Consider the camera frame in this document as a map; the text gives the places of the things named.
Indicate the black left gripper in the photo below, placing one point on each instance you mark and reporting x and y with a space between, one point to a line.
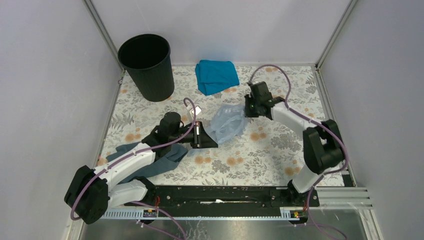
201 138

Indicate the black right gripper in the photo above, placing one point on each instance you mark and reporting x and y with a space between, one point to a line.
249 98

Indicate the light blue plastic trash bag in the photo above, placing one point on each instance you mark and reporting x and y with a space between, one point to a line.
228 122

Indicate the black plastic trash bin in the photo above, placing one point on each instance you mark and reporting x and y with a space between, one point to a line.
147 59

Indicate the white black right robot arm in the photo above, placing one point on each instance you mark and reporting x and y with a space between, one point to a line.
322 144

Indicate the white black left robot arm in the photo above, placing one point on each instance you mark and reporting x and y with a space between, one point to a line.
93 191

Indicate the grey blue crumpled cloth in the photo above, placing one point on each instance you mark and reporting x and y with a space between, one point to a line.
164 164

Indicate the bright blue folded cloth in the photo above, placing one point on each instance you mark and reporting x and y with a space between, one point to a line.
215 76

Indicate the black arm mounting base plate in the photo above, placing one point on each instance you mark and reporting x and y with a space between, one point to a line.
218 200

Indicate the white slotted cable duct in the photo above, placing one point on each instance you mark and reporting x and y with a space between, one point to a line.
279 214

